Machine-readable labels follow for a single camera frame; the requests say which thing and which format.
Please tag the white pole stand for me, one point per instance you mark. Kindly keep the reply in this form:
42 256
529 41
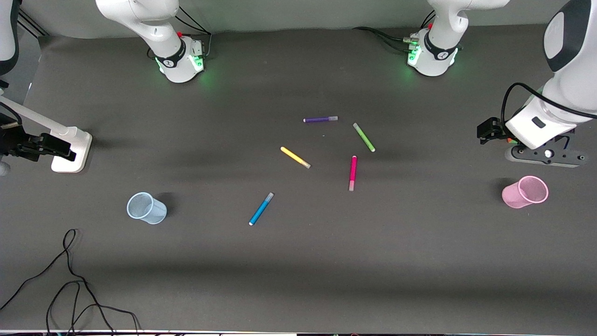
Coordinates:
83 145

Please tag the dark grey table mat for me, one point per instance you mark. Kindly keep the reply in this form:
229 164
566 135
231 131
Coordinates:
298 261

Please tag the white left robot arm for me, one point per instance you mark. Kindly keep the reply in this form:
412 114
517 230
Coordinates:
576 84

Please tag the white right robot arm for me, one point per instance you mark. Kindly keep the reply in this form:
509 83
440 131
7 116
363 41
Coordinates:
140 18

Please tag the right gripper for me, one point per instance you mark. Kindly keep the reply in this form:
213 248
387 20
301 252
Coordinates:
18 141

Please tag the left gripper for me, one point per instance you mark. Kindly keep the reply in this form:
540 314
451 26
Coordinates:
490 127

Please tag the light blue mesh cup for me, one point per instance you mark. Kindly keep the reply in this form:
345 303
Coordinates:
154 212

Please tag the green marker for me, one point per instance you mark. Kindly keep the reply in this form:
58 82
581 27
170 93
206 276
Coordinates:
364 137

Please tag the pink mesh cup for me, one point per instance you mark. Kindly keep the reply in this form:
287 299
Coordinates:
515 196

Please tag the colourful puzzle cube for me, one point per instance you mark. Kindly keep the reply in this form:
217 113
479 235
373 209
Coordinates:
512 139

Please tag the purple marker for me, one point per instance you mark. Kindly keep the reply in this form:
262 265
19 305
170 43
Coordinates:
319 119

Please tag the black frame rail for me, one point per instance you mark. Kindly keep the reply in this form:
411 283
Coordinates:
35 25

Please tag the yellow marker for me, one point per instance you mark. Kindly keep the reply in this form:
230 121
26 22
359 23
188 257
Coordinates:
295 157

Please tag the pink marker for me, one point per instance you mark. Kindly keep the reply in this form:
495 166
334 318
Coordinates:
353 170

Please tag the blue marker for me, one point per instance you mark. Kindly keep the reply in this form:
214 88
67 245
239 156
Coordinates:
261 209

